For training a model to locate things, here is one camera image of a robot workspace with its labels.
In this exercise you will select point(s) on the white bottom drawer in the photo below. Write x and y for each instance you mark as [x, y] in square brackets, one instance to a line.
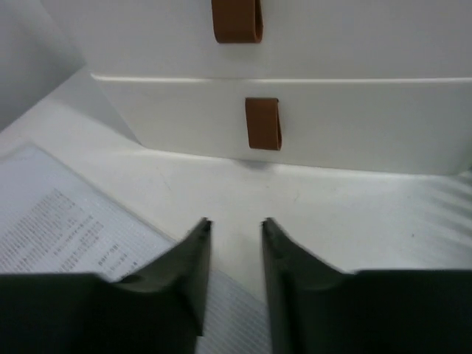
[420, 126]

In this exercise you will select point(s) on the clear mesh document pouch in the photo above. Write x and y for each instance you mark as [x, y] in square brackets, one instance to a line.
[54, 221]

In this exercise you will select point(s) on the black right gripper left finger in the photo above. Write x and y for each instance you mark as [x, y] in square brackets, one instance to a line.
[158, 309]

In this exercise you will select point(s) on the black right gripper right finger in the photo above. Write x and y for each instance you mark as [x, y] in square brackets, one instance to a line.
[314, 308]

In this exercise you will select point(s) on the white drawer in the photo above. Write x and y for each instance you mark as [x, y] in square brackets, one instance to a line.
[301, 39]
[420, 126]

